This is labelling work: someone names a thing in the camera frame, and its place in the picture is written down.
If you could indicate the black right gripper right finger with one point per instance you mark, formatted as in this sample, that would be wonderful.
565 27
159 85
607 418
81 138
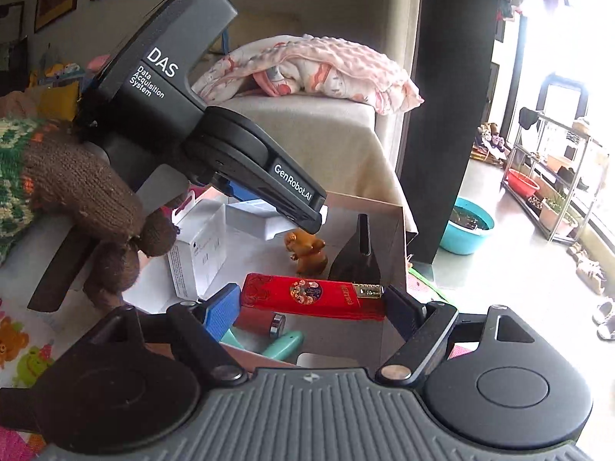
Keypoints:
489 378

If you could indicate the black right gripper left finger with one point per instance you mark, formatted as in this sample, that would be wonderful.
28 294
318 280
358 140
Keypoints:
134 379

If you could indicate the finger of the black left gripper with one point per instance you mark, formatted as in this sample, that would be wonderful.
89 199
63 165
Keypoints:
227 150

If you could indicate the white carton box with text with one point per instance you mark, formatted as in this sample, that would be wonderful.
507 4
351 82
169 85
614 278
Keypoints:
200 247

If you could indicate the pink cardboard box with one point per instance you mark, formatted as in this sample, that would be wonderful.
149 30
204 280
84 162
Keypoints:
367 342

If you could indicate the brown animal figurine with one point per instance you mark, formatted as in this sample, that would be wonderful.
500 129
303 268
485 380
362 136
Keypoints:
307 250

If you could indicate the black cylindrical cup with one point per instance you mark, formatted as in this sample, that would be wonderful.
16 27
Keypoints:
356 263

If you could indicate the red lighter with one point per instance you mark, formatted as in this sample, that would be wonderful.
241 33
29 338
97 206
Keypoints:
313 297

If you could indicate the brown knit gloved hand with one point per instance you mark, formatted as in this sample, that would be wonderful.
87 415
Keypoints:
58 175

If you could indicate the yellow cushion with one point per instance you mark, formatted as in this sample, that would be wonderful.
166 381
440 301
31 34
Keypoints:
59 103

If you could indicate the colourful duck play mat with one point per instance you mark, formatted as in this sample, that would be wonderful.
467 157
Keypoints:
26 353

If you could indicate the pink floral blanket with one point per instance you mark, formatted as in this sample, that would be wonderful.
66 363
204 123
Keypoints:
285 65

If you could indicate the beige sofa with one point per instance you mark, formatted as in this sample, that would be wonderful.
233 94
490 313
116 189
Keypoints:
334 140

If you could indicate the turquoise basin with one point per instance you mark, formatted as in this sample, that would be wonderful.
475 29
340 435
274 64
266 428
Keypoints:
467 228

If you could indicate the beige curtain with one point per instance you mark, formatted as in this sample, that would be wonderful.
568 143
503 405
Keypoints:
389 26

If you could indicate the metal shelf rack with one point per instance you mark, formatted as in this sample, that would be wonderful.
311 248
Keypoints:
556 173

